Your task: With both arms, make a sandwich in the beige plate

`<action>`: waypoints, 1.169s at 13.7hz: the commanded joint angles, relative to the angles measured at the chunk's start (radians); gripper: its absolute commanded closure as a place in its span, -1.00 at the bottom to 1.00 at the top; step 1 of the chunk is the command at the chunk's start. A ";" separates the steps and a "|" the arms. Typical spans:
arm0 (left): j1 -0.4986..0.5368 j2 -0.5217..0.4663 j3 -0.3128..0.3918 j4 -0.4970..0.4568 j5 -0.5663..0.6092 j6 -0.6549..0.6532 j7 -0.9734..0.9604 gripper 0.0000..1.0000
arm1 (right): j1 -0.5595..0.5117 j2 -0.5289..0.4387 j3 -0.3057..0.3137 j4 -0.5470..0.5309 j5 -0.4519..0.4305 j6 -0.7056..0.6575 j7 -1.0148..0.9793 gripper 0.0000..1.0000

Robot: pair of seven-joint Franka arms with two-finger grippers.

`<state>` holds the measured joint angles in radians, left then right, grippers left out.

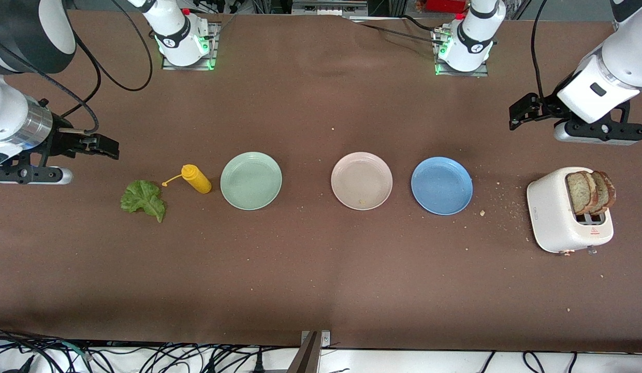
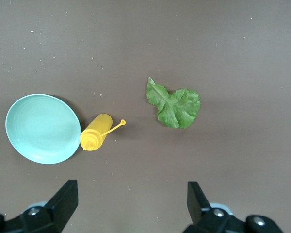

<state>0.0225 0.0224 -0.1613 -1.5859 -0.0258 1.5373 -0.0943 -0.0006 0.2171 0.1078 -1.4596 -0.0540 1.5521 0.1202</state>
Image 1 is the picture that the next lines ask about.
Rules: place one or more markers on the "green plate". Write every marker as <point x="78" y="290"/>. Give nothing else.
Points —
<point x="251" y="181"/>

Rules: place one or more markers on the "dark metal beam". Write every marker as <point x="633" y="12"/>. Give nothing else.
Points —
<point x="305" y="360"/>

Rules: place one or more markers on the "black power plug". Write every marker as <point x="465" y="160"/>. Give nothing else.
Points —
<point x="259" y="363"/>

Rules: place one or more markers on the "beige plate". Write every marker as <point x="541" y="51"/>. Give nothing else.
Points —
<point x="361" y="178"/>

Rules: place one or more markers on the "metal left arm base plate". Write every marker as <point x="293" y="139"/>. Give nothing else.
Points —
<point x="458" y="74"/>

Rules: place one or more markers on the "silver corner bracket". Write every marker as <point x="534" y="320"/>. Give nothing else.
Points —
<point x="326" y="339"/>

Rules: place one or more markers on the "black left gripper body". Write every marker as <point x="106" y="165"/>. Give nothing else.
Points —
<point x="546" y="110"/>

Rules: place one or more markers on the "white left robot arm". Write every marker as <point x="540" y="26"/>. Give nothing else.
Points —
<point x="596" y="88"/>

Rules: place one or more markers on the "green lettuce leaf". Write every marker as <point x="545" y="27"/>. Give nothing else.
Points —
<point x="142" y="199"/>

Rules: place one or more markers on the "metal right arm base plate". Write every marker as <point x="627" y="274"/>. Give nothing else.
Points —
<point x="214" y="49"/>

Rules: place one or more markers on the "grey power strip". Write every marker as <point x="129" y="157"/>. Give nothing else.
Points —
<point x="329" y="8"/>

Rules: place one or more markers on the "white toaster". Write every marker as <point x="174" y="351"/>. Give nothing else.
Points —
<point x="551" y="212"/>

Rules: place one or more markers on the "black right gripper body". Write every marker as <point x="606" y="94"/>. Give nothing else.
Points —
<point x="61" y="143"/>

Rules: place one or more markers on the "brown bread slice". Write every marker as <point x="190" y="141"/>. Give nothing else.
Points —
<point x="579" y="192"/>
<point x="607" y="191"/>

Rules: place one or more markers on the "blue plate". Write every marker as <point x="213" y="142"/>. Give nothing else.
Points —
<point x="441" y="186"/>

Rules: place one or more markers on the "red box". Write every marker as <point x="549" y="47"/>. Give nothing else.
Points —
<point x="445" y="5"/>

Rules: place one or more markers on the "yellow squeeze bottle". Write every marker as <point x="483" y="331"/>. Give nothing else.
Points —
<point x="197" y="180"/>

